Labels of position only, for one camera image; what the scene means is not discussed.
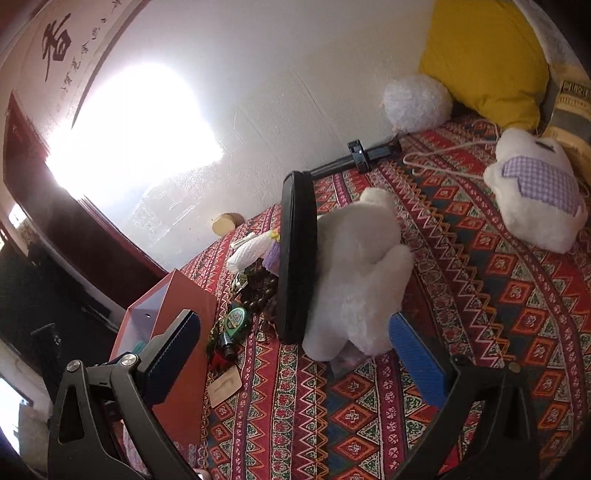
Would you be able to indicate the clear plastic bag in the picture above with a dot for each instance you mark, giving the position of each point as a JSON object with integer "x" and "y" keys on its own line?
{"x": 346, "y": 364}

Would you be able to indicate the yellow pillow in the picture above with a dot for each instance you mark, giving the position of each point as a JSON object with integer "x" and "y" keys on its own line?
{"x": 485, "y": 60}

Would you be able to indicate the white plush toy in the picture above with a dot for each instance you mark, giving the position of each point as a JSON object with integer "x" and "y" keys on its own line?
{"x": 351, "y": 277}

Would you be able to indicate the white plush with purple gingham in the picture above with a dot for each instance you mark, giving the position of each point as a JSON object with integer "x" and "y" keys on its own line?
{"x": 531, "y": 221}

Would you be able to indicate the black oval pad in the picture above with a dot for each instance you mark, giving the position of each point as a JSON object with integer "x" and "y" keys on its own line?
{"x": 298, "y": 258}

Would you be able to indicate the red patterned woven blanket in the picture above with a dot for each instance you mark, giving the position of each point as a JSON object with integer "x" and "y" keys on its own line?
{"x": 461, "y": 323}

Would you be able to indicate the white lace cloth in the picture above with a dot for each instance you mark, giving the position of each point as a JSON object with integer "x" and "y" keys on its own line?
{"x": 549, "y": 41}

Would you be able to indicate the wall calligraphy scroll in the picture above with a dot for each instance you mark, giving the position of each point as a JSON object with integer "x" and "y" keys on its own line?
{"x": 55, "y": 50}

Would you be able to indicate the purple toy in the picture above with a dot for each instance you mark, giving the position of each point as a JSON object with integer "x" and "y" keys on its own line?
{"x": 271, "y": 258}

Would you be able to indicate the black selfie stick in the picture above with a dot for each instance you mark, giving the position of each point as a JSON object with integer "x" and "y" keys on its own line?
{"x": 369, "y": 154}

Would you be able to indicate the white knitted toy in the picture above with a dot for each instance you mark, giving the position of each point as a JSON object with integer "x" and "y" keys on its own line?
{"x": 249, "y": 254}

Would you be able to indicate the small dark bottle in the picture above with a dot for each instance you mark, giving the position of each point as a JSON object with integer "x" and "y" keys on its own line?
{"x": 226, "y": 344}

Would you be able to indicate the orange box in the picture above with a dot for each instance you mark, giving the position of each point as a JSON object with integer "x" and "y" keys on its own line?
{"x": 194, "y": 415}

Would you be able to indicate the dark red door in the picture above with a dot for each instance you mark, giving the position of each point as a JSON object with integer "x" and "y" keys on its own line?
{"x": 69, "y": 217}

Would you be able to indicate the yellow round block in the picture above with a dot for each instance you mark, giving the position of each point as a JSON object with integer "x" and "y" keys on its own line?
{"x": 226, "y": 225}

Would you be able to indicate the small white box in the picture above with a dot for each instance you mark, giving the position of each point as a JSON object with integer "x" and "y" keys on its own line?
{"x": 244, "y": 240}

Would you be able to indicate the brown paper bag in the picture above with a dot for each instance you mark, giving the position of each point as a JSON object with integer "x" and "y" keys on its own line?
{"x": 568, "y": 120}

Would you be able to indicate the white fluffy round plush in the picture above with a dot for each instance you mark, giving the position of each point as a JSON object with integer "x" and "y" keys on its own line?
{"x": 415, "y": 104}

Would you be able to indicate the teal item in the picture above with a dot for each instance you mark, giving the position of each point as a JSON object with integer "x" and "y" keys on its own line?
{"x": 138, "y": 346}

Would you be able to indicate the window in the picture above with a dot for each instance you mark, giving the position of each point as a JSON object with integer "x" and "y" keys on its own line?
{"x": 9, "y": 406}

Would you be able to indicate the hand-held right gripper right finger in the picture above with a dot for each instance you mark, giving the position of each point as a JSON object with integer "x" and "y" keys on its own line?
{"x": 418, "y": 364}

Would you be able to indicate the tan card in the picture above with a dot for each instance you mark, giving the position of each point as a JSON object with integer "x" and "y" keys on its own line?
{"x": 224, "y": 387}

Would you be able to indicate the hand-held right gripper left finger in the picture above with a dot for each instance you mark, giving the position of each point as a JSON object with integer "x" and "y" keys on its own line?
{"x": 173, "y": 350}

